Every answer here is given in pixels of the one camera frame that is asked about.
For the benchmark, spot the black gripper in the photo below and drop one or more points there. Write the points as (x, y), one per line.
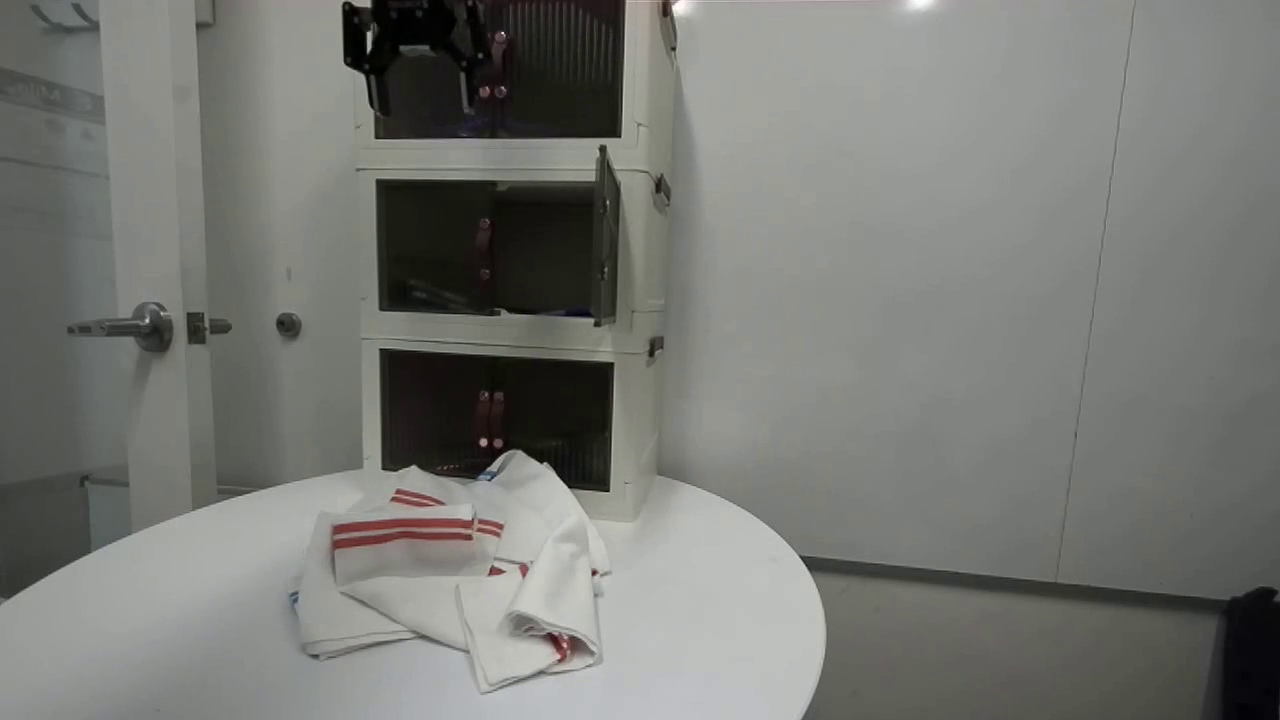
(417, 20)

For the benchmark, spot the white plastic cabinet section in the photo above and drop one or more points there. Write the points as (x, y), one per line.
(642, 254)
(644, 83)
(634, 424)

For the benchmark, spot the brown cabinet side latch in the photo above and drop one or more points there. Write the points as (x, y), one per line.
(653, 351)
(665, 5)
(663, 191)

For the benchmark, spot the white room door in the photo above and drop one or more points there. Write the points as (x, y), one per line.
(144, 203)

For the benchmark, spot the metal door latch plate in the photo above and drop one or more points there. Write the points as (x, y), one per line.
(197, 328)

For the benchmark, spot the round metal knob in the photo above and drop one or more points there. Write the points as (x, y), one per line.
(290, 324)

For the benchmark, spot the white towel red stripes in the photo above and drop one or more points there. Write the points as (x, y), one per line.
(400, 534)

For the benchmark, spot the white towel blue stripes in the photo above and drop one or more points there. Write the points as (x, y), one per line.
(324, 625)

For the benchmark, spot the black object on floor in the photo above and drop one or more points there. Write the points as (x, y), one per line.
(1252, 660)

